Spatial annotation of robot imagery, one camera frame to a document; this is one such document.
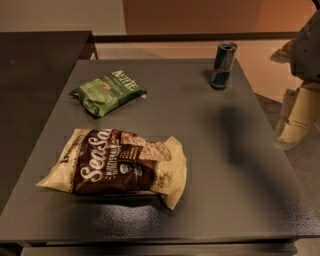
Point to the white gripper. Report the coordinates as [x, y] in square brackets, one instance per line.
[307, 55]

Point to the blue silver redbull can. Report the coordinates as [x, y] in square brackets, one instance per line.
[223, 64]

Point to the green jalapeno chip bag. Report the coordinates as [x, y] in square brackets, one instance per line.
[105, 94]

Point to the brown sea salt chip bag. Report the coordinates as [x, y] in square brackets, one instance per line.
[111, 162]

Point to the dark side counter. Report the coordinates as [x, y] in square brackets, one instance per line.
[34, 68]

